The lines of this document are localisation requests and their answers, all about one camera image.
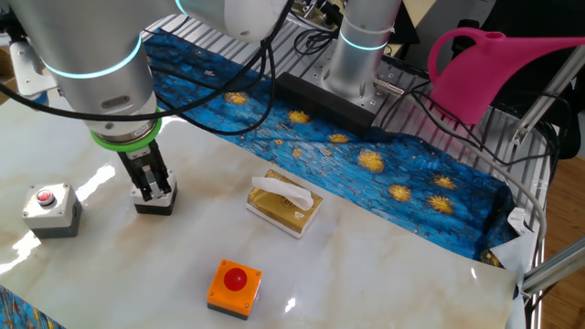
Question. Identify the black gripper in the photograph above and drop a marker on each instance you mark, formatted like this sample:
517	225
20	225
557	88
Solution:
144	157

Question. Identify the white box raised red button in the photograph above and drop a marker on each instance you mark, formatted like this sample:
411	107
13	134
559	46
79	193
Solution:
155	208

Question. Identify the grey box red button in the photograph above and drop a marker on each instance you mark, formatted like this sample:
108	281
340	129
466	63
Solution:
59	219

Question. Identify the orange box red mushroom button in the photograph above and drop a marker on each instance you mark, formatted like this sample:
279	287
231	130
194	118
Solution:
219	292

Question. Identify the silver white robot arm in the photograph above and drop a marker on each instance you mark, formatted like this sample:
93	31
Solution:
91	45

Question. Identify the gold tissue box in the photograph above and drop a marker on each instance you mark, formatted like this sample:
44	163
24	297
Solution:
274	208

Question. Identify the white tissue sheet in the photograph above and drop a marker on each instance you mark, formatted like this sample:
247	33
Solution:
283	187

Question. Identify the blue starry painting cloth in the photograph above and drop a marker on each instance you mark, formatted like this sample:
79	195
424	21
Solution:
365	183

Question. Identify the marble pattern mat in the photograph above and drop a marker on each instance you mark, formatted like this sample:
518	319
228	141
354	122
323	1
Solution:
365	274

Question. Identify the pink watering can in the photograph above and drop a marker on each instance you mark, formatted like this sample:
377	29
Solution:
480	77

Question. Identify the white paper label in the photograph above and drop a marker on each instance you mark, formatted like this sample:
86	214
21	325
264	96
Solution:
520	221

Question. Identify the aluminium profile bar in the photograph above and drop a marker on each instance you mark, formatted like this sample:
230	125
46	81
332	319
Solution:
557	267
544	100

